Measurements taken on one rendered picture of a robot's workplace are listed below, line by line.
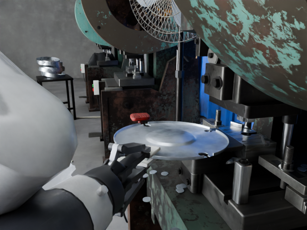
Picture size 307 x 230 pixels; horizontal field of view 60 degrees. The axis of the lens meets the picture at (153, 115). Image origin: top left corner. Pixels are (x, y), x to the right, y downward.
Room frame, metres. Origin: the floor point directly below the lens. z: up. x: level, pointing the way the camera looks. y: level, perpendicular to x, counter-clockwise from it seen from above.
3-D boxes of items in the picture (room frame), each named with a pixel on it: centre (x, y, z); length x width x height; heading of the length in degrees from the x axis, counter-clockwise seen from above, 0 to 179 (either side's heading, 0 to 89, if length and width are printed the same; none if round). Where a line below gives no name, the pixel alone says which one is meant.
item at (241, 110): (0.70, -0.26, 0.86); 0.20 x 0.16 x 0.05; 16
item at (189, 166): (0.65, -0.09, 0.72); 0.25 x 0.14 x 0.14; 106
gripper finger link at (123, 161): (0.43, 0.05, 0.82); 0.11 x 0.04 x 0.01; 157
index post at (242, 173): (0.50, -0.18, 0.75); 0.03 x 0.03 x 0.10; 16
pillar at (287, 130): (0.64, -0.34, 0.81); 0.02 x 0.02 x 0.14
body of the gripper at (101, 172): (0.37, 0.07, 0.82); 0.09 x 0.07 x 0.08; 157
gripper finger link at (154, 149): (0.51, 0.01, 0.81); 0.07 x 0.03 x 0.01; 157
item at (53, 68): (3.41, 1.28, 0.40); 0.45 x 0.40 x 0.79; 28
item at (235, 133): (0.70, -0.26, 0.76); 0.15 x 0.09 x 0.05; 16
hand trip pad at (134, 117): (0.96, 0.05, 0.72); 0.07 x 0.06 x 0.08; 106
